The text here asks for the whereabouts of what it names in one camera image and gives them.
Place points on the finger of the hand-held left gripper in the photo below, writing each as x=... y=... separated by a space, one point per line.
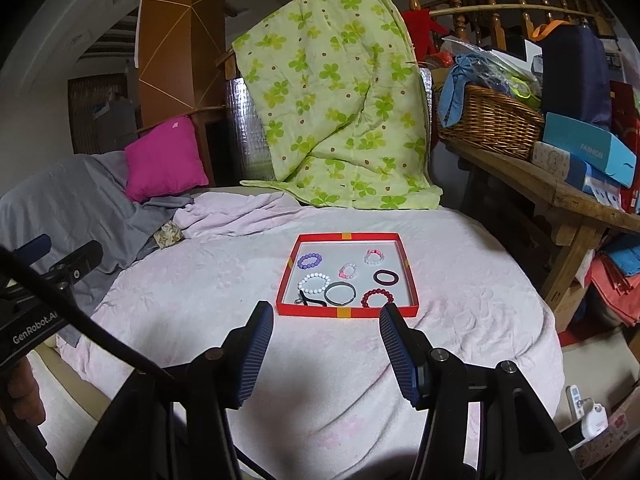
x=75 y=260
x=32 y=247

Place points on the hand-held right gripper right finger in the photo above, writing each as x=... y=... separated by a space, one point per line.
x=400 y=355

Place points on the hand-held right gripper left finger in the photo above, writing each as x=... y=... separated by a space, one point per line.
x=252 y=355

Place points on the red shallow box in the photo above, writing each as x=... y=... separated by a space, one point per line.
x=310 y=312

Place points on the grey bed sheet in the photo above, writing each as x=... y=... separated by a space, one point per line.
x=65 y=200

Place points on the black hair clip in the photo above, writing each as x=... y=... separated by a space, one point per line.
x=312 y=301

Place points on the floral cloth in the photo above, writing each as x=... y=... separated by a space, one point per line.
x=169 y=235

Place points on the pale pink blanket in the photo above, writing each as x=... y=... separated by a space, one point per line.
x=225 y=260

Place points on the magenta pillow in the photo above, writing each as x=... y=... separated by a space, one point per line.
x=165 y=160

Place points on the brown woven screen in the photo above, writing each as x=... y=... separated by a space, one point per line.
x=95 y=110

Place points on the white remote control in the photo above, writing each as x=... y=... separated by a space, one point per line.
x=575 y=400

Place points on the white small device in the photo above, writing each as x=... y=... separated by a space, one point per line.
x=595 y=417

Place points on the silver insulation sheet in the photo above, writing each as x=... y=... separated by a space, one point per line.
x=247 y=130

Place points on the coral folded cloth stack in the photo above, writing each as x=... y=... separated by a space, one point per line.
x=615 y=285

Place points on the floral cardboard box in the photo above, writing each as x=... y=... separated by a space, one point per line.
x=610 y=442

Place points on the wooden table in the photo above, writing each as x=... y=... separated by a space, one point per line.
x=565 y=195

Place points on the orange wooden column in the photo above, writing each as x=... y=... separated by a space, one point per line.
x=175 y=35

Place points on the white patterned box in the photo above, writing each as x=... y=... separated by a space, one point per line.
x=555 y=160

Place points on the wicker basket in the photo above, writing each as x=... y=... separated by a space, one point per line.
x=495 y=120

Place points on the blue cloth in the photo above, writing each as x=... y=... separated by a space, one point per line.
x=457 y=85

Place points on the green clover quilt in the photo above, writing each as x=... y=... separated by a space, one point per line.
x=340 y=85

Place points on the light blue box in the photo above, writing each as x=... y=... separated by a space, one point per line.
x=585 y=145

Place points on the red cloth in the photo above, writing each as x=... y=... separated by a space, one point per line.
x=417 y=27

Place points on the red carton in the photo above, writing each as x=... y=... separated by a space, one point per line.
x=627 y=110

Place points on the navy bag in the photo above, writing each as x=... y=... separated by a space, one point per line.
x=575 y=70

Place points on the wooden stair railing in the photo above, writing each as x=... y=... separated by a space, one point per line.
x=495 y=10

